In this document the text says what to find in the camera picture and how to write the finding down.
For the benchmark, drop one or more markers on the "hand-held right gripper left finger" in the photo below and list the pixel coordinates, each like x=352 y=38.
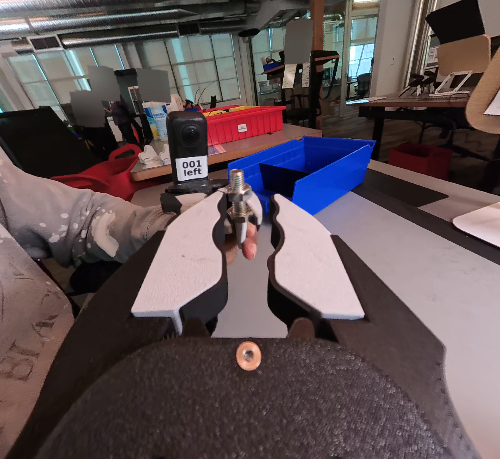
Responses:
x=183 y=260

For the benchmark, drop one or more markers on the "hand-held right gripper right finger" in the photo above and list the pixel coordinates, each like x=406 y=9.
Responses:
x=312 y=267

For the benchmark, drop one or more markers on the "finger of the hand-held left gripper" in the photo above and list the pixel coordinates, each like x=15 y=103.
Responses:
x=256 y=207
x=195 y=200

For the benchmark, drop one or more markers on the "silver steel bolt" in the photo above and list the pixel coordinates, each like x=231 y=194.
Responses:
x=238 y=203

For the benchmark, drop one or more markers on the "blue plastic bin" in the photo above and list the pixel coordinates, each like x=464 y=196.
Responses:
x=332 y=181

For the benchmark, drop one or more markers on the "person's left forearm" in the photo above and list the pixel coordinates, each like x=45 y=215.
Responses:
x=78 y=217

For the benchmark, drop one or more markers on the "person's left hand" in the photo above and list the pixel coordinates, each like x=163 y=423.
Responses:
x=250 y=244

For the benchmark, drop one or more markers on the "white cardboard box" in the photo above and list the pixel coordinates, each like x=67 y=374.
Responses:
x=174 y=103

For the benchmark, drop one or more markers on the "blue white wipes canister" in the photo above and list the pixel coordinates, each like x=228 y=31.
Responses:
x=154 y=119

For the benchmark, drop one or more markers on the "white plastic gripper part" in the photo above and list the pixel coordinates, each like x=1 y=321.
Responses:
x=150 y=156

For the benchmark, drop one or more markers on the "yellow plastic tote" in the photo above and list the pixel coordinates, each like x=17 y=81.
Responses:
x=234 y=108

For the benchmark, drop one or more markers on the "red plastic tote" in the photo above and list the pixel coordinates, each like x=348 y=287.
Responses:
x=242 y=123

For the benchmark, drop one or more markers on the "grey table wooden edge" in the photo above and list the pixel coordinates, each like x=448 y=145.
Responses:
x=254 y=142

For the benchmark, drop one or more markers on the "black mesh office chair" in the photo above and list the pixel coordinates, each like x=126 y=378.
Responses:
x=39 y=142

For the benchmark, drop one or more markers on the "red floor box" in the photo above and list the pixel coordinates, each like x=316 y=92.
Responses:
x=422 y=160

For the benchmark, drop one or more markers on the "black standing desk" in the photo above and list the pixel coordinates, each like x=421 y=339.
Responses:
x=320 y=55

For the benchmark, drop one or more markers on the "instruction sheet stand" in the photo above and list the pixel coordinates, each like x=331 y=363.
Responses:
x=480 y=224

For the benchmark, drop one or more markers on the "wooden table black legs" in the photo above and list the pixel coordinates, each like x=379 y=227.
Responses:
x=410 y=101

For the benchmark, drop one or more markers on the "spare black gripper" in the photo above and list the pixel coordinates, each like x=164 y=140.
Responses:
x=418 y=84

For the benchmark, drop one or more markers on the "black board wooden stand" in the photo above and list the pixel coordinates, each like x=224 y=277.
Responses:
x=457 y=17

